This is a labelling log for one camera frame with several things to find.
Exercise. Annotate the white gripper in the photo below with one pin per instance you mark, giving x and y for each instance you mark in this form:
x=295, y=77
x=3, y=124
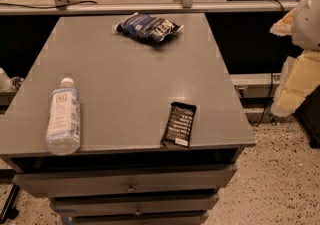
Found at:
x=309, y=24

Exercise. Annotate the blue chip bag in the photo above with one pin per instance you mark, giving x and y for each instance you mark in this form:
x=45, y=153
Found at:
x=147, y=29

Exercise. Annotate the clear plastic water bottle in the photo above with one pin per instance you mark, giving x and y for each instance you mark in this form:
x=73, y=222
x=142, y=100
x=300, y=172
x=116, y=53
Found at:
x=63, y=131

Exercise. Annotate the black snack bar wrapper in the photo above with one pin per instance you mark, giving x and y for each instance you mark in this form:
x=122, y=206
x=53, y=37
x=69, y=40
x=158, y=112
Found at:
x=177, y=134

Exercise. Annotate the top drawer knob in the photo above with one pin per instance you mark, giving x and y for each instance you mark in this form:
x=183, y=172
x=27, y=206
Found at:
x=130, y=188

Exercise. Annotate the drawer knob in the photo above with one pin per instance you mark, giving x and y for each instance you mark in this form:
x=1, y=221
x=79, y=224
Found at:
x=138, y=212
x=130, y=188

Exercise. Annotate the middle drawer knob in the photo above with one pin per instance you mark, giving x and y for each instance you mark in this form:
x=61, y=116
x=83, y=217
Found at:
x=138, y=212

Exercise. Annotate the white object at left edge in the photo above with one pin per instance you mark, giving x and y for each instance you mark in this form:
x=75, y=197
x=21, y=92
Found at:
x=5, y=81

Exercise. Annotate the black stand leg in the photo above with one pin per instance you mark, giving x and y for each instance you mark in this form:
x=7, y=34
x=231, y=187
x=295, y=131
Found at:
x=9, y=210

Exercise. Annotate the grey metal frame rail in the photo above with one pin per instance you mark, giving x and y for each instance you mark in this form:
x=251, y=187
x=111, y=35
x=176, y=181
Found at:
x=11, y=9

